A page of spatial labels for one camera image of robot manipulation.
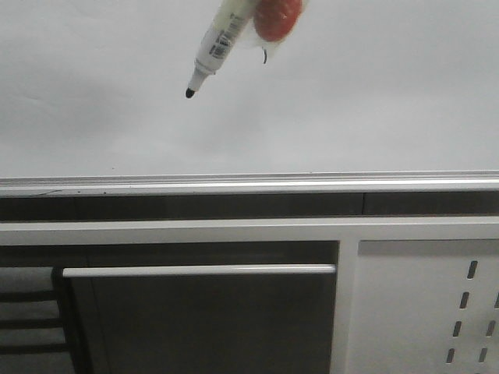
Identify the white metal whiteboard stand frame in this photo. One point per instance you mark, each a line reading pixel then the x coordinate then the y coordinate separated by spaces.
pixel 349 233

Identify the large white whiteboard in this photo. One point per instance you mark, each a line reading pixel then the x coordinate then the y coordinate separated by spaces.
pixel 362 96

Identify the red clear marker holder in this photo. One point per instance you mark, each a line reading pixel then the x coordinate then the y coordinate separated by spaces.
pixel 271 24

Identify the white perforated metal panel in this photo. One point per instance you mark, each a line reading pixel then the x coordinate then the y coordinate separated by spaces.
pixel 425 307

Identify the white whiteboard marker black tip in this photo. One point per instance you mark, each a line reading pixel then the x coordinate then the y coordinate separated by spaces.
pixel 225 29

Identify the dark grey panel white rim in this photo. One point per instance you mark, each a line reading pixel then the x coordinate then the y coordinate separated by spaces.
pixel 271 318

